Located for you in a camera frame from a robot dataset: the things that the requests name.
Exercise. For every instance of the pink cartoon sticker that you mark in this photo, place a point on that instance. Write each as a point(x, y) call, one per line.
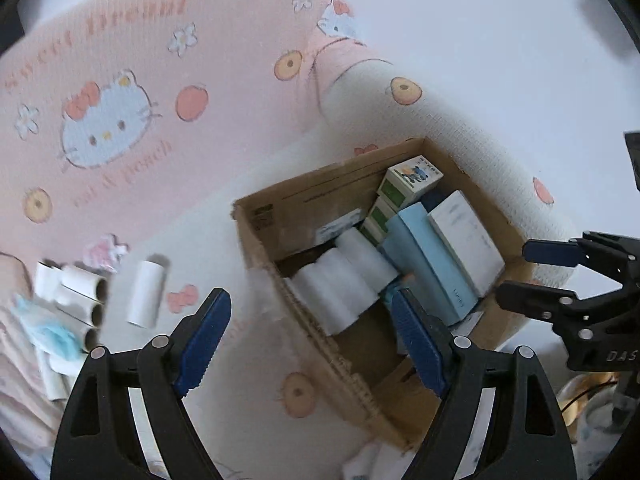
point(105, 252)

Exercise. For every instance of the white lined notebook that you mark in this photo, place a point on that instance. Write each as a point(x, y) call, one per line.
point(465, 235)

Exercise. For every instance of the light blue flat box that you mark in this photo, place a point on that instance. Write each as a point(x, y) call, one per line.
point(425, 260)

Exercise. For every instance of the small green white box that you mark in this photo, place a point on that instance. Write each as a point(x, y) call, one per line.
point(372, 230)
point(382, 215)

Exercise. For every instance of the brown cardboard box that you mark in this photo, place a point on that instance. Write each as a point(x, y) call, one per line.
point(300, 200)

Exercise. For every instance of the pile of white paper rolls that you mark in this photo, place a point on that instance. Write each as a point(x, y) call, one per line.
point(80, 290)

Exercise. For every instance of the white shipping label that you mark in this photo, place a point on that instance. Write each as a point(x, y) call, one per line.
point(335, 227)

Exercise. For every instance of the pink white cartoon mat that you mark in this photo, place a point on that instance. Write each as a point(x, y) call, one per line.
point(225, 110)

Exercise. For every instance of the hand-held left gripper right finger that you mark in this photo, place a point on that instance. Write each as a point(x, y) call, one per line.
point(420, 345)

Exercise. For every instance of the white paper roll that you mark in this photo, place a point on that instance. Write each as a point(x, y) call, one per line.
point(367, 260)
point(335, 295)
point(146, 295)

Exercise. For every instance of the pale pink quilt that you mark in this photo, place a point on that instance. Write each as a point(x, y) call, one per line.
point(20, 385)

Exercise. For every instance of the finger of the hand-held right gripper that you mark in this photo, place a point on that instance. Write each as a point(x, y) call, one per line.
point(530, 297)
point(550, 252)

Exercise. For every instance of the dark blue case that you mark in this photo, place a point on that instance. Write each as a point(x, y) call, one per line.
point(432, 199)

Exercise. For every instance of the white printed cloth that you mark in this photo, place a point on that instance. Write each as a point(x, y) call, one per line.
point(370, 465)

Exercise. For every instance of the large green white cartoon box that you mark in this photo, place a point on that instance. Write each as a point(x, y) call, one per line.
point(407, 180)

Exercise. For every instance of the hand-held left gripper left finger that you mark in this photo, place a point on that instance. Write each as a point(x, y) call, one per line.
point(205, 340)

